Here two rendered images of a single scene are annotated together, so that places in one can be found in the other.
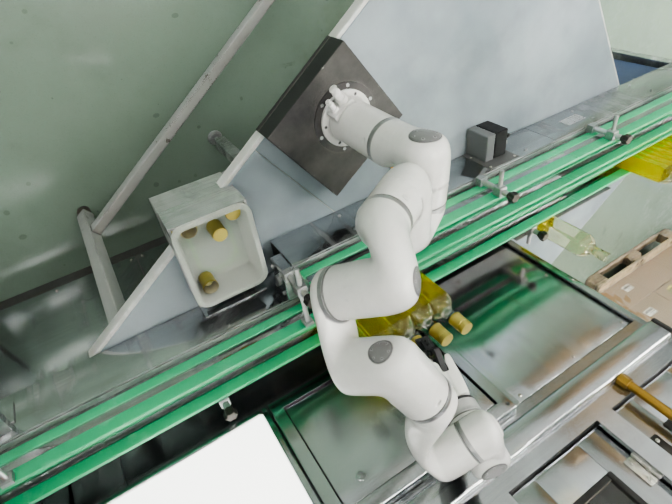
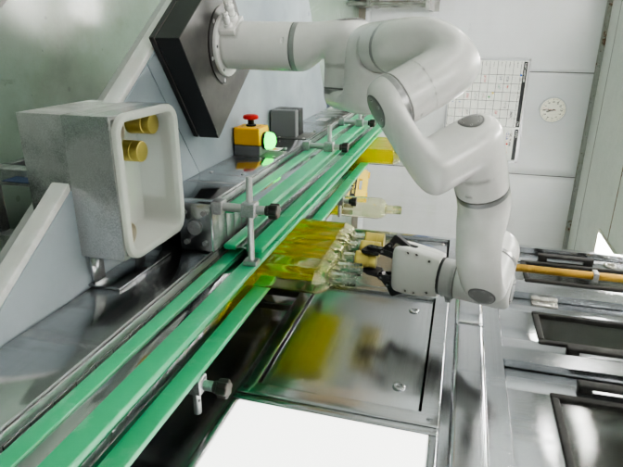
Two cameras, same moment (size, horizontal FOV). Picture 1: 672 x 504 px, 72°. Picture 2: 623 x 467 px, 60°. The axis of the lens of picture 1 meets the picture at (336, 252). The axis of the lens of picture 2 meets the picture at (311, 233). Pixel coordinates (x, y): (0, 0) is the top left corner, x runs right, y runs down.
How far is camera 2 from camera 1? 80 cm
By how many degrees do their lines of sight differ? 45
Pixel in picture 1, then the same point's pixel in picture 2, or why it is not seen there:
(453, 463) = (504, 271)
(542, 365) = not seen: hidden behind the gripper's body
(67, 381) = not seen: outside the picture
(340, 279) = (413, 67)
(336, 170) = (219, 105)
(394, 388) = (499, 143)
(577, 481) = (524, 324)
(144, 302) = (31, 271)
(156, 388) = (123, 368)
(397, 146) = (334, 27)
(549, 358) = not seen: hidden behind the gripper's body
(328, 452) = (349, 388)
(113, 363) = (15, 368)
